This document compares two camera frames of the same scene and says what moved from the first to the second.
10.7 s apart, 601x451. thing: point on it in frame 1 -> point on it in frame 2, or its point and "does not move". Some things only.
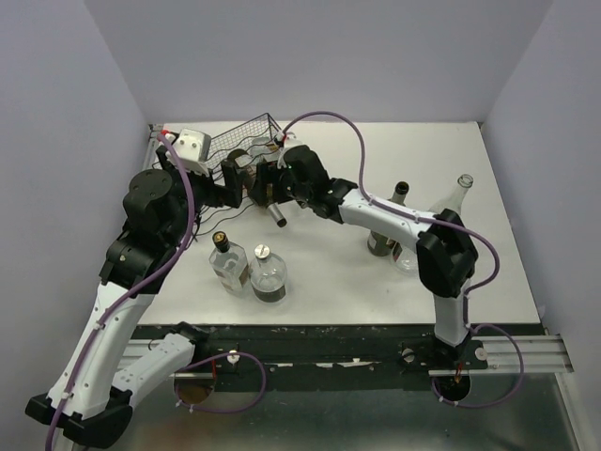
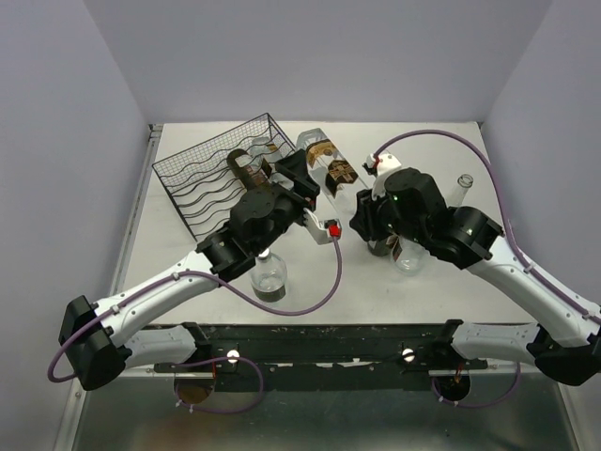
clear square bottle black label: x=264 y=148 does not move
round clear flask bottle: x=405 y=258 does not move
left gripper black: x=219 y=195 -> x=295 y=167
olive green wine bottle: x=250 y=174 does not move
